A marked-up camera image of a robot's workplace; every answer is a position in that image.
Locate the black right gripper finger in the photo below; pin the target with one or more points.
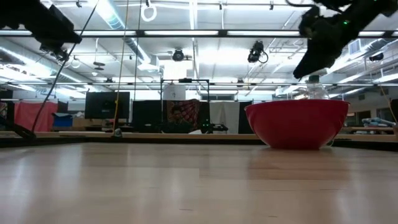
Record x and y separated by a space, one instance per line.
317 56

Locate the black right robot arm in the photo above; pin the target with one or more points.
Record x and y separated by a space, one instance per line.
388 6

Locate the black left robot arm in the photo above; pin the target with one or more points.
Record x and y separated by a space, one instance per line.
31 18

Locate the clear spray bottle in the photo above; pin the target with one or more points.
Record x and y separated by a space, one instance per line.
316 91

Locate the large red plastic bowl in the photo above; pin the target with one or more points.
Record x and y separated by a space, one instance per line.
297 124

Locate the white hanging cloth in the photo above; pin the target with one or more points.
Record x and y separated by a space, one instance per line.
224 116

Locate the round black ceiling fixture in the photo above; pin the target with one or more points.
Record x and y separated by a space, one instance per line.
178 55

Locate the patterned red cloth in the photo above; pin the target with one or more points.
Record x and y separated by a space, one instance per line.
186 110

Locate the black computer monitor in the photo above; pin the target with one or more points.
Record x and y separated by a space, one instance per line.
107 105

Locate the blue storage bin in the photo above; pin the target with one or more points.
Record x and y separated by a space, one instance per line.
62 120

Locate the black hanging camera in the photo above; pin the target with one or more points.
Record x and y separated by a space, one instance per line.
255 51

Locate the black overhead rail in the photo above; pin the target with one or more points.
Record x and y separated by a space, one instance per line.
140 33

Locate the black metal table frame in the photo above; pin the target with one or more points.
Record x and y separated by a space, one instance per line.
155 142

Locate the silver ceiling duct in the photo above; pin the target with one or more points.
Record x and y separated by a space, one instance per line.
112 17

